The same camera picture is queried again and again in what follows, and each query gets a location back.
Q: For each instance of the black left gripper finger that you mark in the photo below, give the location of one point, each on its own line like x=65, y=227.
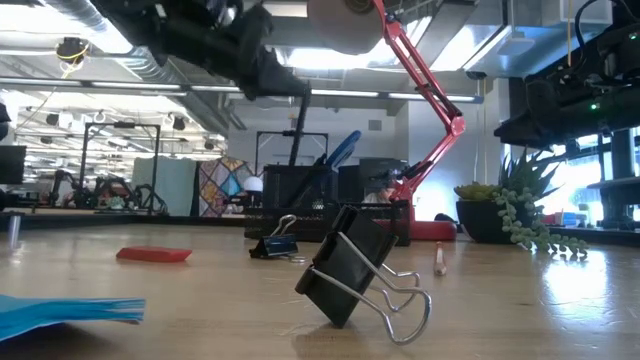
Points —
x=280, y=85

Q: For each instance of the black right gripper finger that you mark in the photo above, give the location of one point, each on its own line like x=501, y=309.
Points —
x=535, y=132

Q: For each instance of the black pen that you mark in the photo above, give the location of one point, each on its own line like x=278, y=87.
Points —
x=300, y=130

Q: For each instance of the yellow pencil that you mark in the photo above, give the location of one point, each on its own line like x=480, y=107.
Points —
x=440, y=262

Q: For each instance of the black binder clip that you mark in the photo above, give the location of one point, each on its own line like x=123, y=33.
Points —
x=277, y=246
x=350, y=260

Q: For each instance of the red eraser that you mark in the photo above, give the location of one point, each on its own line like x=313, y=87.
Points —
x=152, y=254

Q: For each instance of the blue sticky note pad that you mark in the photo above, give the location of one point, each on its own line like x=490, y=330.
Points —
x=60, y=310

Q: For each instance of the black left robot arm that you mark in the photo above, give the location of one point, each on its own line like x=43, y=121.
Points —
x=130, y=15

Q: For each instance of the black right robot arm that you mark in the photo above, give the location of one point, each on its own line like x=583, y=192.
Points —
x=620, y=60

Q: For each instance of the black mesh desk organizer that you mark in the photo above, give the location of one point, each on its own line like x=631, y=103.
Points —
x=315, y=230

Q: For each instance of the white ceiling fixture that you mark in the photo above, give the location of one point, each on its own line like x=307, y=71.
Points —
x=515, y=44

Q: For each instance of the white round object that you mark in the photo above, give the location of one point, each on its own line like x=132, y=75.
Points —
x=253, y=183

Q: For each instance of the potted succulent plant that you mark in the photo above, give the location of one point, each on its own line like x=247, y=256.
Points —
x=480, y=220

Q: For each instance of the long ceiling light bar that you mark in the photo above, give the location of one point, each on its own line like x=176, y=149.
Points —
x=135, y=86

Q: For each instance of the colourful patterned panel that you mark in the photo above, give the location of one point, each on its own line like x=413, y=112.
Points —
x=222, y=182

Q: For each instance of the dark cabinet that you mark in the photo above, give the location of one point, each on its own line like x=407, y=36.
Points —
x=380, y=172

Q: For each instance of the red desk lamp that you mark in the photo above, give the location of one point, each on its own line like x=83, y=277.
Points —
x=435, y=231

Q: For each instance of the pale teal partition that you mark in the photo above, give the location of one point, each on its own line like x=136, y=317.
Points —
x=175, y=185

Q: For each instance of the person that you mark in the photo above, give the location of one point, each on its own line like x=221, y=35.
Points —
x=379, y=195

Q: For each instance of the black background screen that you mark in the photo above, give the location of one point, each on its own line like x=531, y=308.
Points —
x=12, y=165

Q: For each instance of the black rig frame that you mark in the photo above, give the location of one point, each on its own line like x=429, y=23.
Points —
x=272, y=133

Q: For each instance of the silver ceiling duct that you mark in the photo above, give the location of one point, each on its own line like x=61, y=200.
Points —
x=200, y=110

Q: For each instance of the black vertical post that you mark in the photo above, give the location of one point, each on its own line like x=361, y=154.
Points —
x=622, y=175

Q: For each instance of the black stand frame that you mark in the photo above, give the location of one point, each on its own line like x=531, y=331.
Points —
x=120, y=125

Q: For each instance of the silver metal post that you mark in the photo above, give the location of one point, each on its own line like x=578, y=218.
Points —
x=15, y=230

